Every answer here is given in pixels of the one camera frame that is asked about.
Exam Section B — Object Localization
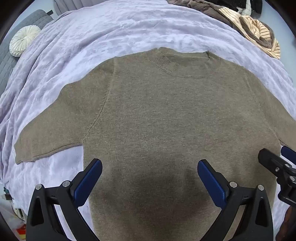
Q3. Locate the person's right forearm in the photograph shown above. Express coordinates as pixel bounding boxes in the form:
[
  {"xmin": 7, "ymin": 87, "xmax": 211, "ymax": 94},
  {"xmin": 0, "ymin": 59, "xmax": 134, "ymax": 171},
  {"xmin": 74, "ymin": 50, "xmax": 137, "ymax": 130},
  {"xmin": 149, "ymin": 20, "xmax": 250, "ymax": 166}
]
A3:
[{"xmin": 275, "ymin": 205, "xmax": 296, "ymax": 241}]

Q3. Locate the black garment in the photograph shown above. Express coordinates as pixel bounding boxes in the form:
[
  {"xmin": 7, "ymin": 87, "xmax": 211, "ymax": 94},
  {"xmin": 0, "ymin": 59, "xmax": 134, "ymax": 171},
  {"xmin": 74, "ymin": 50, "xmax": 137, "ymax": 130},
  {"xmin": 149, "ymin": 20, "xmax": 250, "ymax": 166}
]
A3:
[{"xmin": 235, "ymin": 0, "xmax": 263, "ymax": 16}]

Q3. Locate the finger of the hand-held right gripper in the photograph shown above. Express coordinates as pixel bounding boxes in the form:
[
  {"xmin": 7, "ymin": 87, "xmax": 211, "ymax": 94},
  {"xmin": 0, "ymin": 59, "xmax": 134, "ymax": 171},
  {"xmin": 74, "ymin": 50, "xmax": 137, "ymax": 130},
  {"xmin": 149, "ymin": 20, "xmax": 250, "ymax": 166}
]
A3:
[
  {"xmin": 258, "ymin": 148, "xmax": 296, "ymax": 180},
  {"xmin": 280, "ymin": 146, "xmax": 296, "ymax": 164}
]

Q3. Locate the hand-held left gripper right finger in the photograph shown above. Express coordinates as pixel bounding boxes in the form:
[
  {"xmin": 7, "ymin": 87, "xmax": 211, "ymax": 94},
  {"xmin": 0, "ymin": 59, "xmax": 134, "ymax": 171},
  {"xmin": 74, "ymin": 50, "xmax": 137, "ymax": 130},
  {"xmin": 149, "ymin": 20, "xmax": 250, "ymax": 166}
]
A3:
[{"xmin": 197, "ymin": 159, "xmax": 274, "ymax": 241}]

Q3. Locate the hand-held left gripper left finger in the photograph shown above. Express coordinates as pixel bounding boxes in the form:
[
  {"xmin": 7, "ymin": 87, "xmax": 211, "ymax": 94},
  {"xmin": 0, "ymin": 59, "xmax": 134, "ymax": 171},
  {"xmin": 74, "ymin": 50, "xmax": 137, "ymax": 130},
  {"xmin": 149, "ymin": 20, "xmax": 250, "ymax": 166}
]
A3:
[{"xmin": 26, "ymin": 158, "xmax": 103, "ymax": 241}]

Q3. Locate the grey quilted sofa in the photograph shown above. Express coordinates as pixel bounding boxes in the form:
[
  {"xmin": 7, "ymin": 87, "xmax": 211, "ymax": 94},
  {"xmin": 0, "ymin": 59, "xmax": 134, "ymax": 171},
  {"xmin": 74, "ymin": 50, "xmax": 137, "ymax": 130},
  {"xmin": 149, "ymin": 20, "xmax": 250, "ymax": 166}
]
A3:
[{"xmin": 0, "ymin": 9, "xmax": 55, "ymax": 91}]

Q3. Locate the olive brown knit sweater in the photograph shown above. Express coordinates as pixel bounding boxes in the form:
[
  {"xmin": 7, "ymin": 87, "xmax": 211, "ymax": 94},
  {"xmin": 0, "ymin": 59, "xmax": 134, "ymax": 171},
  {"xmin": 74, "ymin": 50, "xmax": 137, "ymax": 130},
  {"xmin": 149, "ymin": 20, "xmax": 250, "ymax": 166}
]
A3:
[{"xmin": 14, "ymin": 47, "xmax": 296, "ymax": 241}]

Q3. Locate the round cream pleated pillow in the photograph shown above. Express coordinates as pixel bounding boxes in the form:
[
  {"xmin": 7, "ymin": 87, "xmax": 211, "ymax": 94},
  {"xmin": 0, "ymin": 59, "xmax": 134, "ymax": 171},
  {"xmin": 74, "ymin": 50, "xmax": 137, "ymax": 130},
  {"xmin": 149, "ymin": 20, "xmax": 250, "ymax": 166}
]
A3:
[{"xmin": 9, "ymin": 25, "xmax": 41, "ymax": 57}]

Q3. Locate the lavender fleece blanket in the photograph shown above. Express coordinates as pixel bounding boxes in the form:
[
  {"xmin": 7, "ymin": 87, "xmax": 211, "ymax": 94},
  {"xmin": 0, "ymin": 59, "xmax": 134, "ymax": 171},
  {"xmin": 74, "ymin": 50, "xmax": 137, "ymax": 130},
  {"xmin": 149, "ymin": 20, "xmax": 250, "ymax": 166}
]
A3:
[{"xmin": 0, "ymin": 0, "xmax": 296, "ymax": 241}]

